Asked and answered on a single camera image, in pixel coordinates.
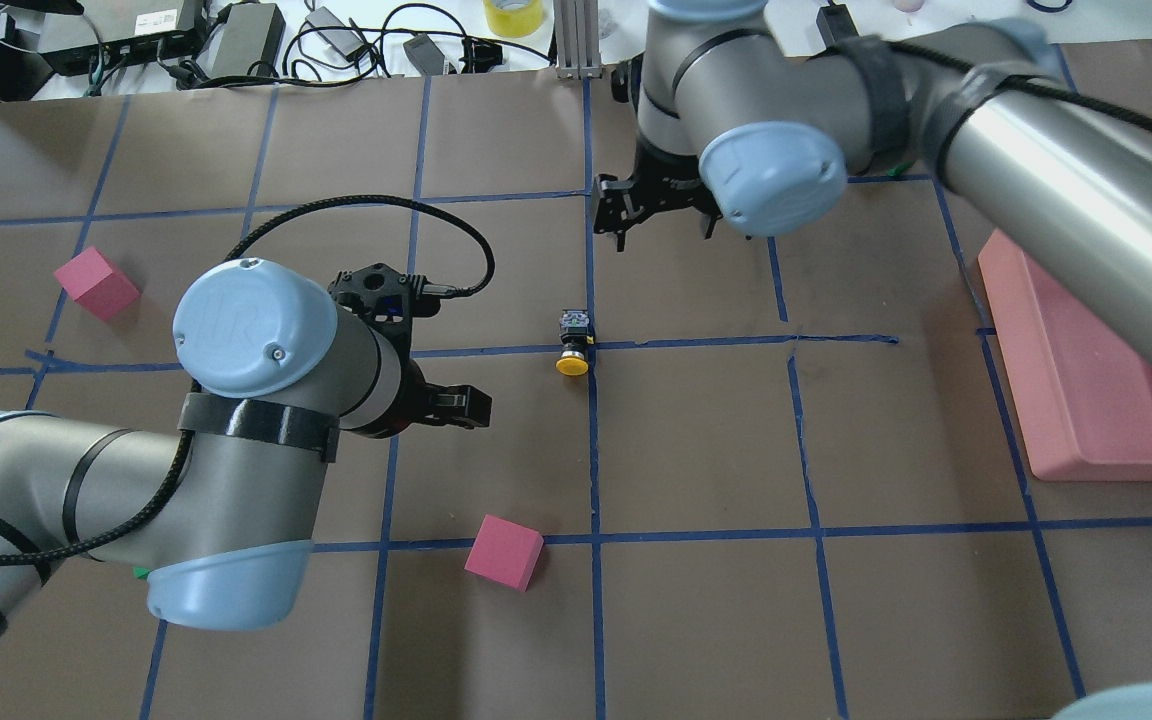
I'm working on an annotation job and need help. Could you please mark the pink cube centre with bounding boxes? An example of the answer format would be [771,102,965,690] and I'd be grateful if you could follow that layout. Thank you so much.
[463,514,544,592]

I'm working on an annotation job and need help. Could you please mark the yellow tape roll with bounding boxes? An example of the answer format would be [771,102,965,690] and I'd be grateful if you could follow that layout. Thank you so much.
[483,0,545,38]

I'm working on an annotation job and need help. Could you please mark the small black adapter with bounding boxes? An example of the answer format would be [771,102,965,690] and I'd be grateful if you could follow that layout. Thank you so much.
[402,33,454,76]

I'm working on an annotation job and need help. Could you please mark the green cube far right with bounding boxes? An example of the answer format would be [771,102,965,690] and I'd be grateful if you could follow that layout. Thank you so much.
[884,161,916,179]

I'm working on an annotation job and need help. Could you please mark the silver adapter block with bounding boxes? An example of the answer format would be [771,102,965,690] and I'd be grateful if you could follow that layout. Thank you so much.
[305,6,364,61]

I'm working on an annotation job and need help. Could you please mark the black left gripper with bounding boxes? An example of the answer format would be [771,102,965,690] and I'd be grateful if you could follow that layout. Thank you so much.
[328,263,493,439]

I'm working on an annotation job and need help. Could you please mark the yellow push button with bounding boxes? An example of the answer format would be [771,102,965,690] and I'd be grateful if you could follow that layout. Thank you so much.
[556,309,594,378]

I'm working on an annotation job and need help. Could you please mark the grey power adapter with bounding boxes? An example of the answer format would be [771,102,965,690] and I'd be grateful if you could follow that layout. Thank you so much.
[207,1,285,79]

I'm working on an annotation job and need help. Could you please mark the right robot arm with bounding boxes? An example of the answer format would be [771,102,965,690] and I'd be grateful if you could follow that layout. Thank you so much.
[591,1,1152,366]

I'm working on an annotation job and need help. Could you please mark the pink plastic tray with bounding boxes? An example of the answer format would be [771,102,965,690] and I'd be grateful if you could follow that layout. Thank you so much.
[978,232,1152,482]

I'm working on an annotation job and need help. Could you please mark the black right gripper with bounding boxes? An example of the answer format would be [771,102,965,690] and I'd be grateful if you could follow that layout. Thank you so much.
[593,135,722,252]

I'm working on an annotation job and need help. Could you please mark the pink cube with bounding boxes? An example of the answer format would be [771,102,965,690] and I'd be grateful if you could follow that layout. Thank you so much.
[52,247,142,323]
[463,514,544,592]

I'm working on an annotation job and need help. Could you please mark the black electronics box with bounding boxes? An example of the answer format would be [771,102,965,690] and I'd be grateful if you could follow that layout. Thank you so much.
[37,1,207,76]

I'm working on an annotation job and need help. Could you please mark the aluminium profile post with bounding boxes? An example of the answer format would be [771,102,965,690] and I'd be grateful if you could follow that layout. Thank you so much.
[552,0,602,81]

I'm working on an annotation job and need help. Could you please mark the black cable bundle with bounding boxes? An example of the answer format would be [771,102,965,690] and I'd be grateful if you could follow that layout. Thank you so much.
[151,0,552,91]

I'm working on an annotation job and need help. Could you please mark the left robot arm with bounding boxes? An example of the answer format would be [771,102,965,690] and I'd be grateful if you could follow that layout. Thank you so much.
[0,258,492,638]

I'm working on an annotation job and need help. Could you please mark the black power brick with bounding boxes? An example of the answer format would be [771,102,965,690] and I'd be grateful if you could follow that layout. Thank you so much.
[814,1,861,47]

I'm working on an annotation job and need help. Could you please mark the pink cube far left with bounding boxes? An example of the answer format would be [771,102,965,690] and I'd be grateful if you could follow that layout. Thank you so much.
[52,247,142,323]

